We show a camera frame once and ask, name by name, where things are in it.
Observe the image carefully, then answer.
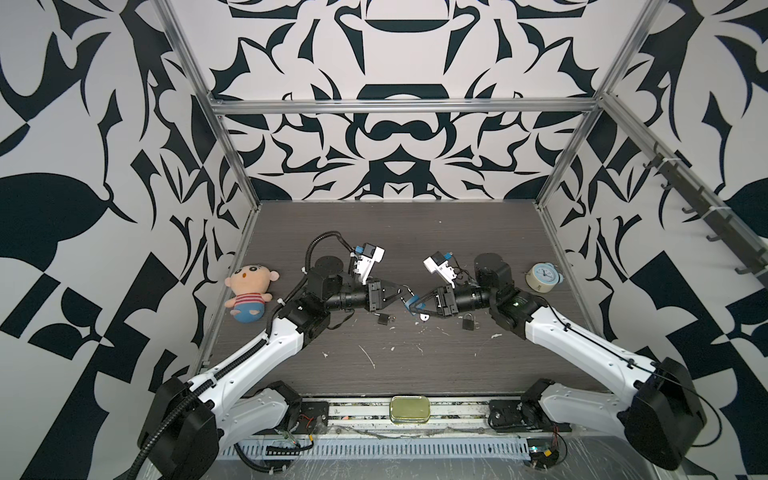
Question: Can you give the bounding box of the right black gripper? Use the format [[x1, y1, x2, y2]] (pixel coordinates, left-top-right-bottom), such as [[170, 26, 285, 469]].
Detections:
[[411, 285, 499, 319]]

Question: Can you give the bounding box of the blue padlock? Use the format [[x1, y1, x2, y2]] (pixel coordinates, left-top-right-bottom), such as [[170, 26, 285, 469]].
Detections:
[[403, 285, 420, 315]]

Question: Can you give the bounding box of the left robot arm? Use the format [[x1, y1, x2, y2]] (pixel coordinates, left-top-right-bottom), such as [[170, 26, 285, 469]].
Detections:
[[122, 231, 401, 479]]

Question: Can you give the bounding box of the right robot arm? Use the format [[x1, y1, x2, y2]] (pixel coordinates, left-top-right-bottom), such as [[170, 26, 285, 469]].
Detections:
[[406, 251, 711, 471]]

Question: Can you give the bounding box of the gold metal tin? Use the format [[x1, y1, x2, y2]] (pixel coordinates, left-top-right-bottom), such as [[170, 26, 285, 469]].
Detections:
[[389, 395, 431, 424]]

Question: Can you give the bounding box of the cream blue alarm clock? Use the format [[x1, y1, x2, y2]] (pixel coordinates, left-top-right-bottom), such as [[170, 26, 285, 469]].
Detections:
[[525, 262, 564, 294]]

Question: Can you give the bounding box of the plush doll striped shirt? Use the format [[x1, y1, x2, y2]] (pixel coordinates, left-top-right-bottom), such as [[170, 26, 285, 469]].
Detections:
[[225, 264, 280, 324]]

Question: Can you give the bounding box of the small electronics board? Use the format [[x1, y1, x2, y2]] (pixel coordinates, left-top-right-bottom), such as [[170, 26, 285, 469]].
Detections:
[[524, 438, 568, 471]]

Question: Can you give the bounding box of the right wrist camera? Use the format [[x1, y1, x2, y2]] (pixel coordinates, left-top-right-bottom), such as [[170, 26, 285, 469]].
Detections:
[[423, 251, 458, 288]]

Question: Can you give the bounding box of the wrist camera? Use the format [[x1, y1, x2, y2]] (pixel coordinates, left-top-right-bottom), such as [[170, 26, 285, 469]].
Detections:
[[423, 251, 458, 288], [353, 243, 385, 285]]

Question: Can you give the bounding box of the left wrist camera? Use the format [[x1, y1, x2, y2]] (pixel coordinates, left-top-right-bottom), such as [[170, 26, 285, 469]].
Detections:
[[353, 243, 385, 285]]

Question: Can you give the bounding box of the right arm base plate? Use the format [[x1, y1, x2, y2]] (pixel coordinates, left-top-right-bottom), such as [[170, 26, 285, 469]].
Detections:
[[488, 400, 572, 433]]

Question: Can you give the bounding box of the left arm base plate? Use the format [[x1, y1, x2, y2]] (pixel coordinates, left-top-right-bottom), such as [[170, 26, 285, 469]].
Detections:
[[281, 401, 330, 435]]

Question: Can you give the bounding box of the white slotted cable duct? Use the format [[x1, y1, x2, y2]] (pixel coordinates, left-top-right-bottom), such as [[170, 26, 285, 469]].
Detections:
[[240, 437, 530, 461]]

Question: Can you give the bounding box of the black coat hook rail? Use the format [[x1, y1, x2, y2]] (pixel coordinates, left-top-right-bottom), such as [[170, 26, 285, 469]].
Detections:
[[643, 141, 767, 288]]

